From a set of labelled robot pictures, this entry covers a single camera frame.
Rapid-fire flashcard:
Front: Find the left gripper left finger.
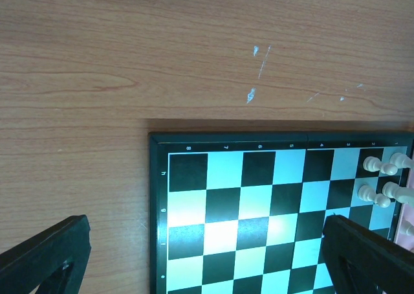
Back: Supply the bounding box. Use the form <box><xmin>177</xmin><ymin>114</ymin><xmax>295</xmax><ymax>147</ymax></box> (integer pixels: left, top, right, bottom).
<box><xmin>1</xmin><ymin>215</ymin><xmax>91</xmax><ymax>293</ymax></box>

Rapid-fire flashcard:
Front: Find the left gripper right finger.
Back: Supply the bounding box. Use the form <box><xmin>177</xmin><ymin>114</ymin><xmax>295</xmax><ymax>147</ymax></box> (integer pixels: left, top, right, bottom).
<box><xmin>321</xmin><ymin>215</ymin><xmax>413</xmax><ymax>293</ymax></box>

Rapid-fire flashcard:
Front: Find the white pawn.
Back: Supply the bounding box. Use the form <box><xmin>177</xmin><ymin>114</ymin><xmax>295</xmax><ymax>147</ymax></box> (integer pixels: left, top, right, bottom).
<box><xmin>363</xmin><ymin>156</ymin><xmax>398</xmax><ymax>175</ymax></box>
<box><xmin>358</xmin><ymin>185</ymin><xmax>391</xmax><ymax>208</ymax></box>

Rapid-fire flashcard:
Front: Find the white knight chess piece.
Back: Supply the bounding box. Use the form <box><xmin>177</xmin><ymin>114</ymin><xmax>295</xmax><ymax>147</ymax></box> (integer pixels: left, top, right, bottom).
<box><xmin>382</xmin><ymin>182</ymin><xmax>414</xmax><ymax>206</ymax></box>

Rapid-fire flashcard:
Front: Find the white rook chess piece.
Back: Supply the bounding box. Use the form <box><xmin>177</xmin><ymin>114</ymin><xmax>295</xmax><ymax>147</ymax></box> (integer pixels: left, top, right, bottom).
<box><xmin>389</xmin><ymin>152</ymin><xmax>414</xmax><ymax>169</ymax></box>

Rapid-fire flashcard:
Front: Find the white bishop chess piece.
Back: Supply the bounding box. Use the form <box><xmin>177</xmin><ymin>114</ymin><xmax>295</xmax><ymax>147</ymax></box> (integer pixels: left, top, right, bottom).
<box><xmin>400</xmin><ymin>220</ymin><xmax>414</xmax><ymax>236</ymax></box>

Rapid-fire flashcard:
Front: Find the black white chess board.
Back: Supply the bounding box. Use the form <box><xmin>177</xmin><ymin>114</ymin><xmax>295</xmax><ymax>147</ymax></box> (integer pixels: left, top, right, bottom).
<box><xmin>149</xmin><ymin>132</ymin><xmax>413</xmax><ymax>293</ymax></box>

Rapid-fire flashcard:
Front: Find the pink plastic tray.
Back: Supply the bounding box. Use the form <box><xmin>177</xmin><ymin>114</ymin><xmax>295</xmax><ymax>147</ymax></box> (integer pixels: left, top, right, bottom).
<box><xmin>393</xmin><ymin>169</ymin><xmax>414</xmax><ymax>294</ymax></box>

